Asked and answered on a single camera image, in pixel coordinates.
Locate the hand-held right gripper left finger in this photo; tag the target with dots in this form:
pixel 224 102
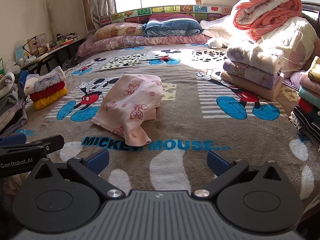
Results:
pixel 98 158

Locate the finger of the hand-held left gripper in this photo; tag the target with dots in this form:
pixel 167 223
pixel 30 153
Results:
pixel 51 142
pixel 13 138

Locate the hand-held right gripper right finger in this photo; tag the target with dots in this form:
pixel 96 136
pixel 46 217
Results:
pixel 217 162

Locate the pink printed garment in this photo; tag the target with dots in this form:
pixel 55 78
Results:
pixel 127 100

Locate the pile of grey clothes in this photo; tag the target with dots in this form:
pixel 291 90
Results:
pixel 10 105

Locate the printed cartoon blanket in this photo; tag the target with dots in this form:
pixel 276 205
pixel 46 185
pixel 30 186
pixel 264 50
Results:
pixel 185 120

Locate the cream printed folded garment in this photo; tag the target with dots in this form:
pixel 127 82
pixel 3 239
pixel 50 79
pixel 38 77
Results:
pixel 42 80

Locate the beige folded blanket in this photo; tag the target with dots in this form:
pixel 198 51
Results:
pixel 250 87

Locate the dark cluttered desk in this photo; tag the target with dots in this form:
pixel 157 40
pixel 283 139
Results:
pixel 50 55

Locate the purple folded blanket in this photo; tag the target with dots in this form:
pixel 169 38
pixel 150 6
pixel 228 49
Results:
pixel 250 73

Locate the black striped folded garment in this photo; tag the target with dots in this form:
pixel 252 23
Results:
pixel 305 117

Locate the red green folded garment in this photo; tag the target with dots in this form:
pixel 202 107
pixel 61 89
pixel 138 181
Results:
pixel 306 105

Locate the teal folded garment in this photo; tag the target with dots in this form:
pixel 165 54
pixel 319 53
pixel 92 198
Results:
pixel 308 93

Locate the white plush toy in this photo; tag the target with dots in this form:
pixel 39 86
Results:
pixel 215 43

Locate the pink floral pillow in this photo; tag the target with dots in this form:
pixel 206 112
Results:
pixel 130 43

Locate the pink folded garment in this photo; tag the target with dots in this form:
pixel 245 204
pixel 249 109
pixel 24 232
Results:
pixel 310 81

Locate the yellow cartoon pillow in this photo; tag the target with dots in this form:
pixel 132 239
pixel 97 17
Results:
pixel 117 31

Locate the yellow printed folded garment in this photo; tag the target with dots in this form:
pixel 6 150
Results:
pixel 315 70

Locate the blue folded quilt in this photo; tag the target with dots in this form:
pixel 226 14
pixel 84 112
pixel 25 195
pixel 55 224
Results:
pixel 170 28

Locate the cream floral quilt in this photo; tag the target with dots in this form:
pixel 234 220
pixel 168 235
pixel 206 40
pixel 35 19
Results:
pixel 300 40

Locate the grey curtain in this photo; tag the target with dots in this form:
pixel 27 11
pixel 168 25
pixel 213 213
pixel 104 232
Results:
pixel 100 0

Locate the red pillow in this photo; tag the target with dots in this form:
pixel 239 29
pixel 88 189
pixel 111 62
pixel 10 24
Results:
pixel 172 17

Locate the colourful alphabet foam mat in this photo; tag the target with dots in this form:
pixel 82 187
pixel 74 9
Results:
pixel 140 12

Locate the orange pink quilt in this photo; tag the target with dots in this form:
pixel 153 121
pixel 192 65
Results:
pixel 272 17

